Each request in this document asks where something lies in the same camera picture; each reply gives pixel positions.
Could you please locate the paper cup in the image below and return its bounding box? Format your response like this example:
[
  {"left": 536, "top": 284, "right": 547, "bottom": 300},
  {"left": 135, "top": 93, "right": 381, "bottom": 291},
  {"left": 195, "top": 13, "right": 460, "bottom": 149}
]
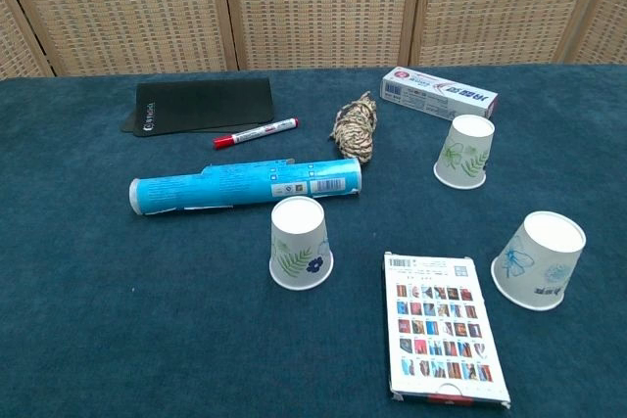
[
  {"left": 491, "top": 210, "right": 588, "bottom": 312},
  {"left": 433, "top": 114, "right": 496, "bottom": 190},
  {"left": 268, "top": 196, "right": 335, "bottom": 292}
]

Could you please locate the paper cup, green leaf print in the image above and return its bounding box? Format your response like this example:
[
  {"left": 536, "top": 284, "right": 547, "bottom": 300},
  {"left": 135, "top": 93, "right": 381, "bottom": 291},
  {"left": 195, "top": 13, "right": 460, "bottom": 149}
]
[{"left": 433, "top": 114, "right": 496, "bottom": 190}]

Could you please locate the red and white marker pen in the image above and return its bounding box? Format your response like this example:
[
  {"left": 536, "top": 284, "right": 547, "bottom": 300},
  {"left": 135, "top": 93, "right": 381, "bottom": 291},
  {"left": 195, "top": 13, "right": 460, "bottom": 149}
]
[{"left": 213, "top": 116, "right": 301, "bottom": 151}]

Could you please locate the blue cardboard tube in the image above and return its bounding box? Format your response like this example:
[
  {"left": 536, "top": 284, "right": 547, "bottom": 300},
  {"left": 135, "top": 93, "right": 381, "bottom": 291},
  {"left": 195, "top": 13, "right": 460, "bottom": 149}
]
[{"left": 128, "top": 157, "right": 363, "bottom": 217}]

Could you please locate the black pouch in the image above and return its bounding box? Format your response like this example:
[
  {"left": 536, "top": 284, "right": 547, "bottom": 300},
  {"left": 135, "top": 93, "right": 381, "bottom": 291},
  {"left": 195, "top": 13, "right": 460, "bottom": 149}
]
[{"left": 121, "top": 77, "right": 274, "bottom": 136}]

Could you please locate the white toothpaste box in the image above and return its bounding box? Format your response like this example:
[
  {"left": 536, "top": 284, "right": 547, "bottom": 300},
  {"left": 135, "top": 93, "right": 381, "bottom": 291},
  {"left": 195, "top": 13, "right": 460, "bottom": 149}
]
[{"left": 379, "top": 67, "right": 500, "bottom": 121}]

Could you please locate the woven bamboo folding screen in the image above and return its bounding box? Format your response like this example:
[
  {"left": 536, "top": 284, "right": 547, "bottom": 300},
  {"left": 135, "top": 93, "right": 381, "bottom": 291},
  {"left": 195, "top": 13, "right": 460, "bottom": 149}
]
[{"left": 0, "top": 0, "right": 627, "bottom": 79}]

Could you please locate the white card box, picture grid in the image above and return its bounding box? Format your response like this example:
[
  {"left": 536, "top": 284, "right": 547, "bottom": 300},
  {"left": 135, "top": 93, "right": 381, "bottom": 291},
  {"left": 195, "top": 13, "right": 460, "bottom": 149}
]
[{"left": 383, "top": 251, "right": 512, "bottom": 410}]

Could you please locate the teal velvet table cloth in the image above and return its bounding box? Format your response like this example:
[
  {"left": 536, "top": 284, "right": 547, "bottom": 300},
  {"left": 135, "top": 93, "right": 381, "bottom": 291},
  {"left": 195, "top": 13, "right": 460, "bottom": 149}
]
[{"left": 0, "top": 63, "right": 627, "bottom": 418}]

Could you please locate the beige braided rope bundle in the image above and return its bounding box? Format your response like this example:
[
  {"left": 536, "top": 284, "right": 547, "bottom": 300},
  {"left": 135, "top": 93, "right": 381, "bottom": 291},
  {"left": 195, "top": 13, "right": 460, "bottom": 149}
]
[{"left": 328, "top": 90, "right": 378, "bottom": 165}]

